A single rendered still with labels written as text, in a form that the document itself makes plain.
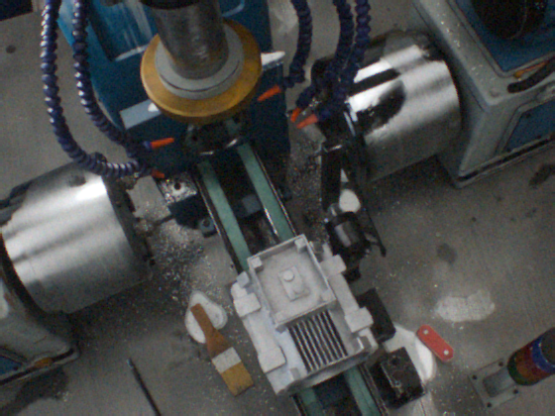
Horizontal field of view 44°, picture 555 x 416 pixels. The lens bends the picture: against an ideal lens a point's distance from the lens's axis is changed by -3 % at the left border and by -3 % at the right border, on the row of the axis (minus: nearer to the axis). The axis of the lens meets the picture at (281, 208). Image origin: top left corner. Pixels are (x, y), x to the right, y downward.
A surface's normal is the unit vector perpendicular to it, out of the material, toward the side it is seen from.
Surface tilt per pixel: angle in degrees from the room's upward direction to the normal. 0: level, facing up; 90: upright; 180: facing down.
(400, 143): 62
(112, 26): 90
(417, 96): 32
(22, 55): 0
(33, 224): 6
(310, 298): 0
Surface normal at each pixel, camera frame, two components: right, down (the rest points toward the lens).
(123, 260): 0.32, 0.52
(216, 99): -0.05, -0.36
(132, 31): 0.40, 0.84
